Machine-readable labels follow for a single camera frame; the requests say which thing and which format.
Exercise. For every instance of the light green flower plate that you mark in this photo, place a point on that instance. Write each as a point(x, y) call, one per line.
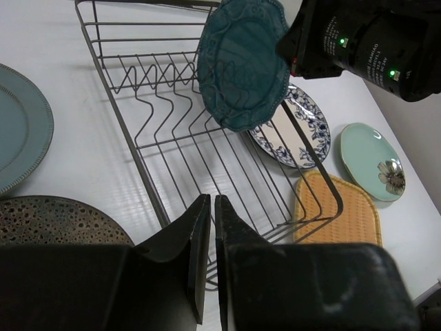
point(372, 162)

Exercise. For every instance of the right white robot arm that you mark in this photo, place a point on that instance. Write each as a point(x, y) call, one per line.
point(394, 45)

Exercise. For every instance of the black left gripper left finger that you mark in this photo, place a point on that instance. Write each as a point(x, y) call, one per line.
point(173, 286)

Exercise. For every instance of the grey wire dish rack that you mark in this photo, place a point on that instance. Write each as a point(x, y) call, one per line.
point(145, 55)

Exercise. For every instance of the brown speckled round plate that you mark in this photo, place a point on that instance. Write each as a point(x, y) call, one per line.
point(46, 220)

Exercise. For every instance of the orange woven square plate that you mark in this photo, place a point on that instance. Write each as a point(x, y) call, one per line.
point(351, 213)

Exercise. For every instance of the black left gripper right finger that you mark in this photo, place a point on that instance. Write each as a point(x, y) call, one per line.
point(246, 282)

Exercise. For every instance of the teal scalloped plate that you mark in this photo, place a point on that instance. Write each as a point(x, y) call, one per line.
point(241, 78)

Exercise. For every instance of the blue floral white plate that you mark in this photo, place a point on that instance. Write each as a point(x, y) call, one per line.
point(280, 140)

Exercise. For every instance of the grey-blue round plate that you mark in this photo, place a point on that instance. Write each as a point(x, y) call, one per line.
point(27, 126)

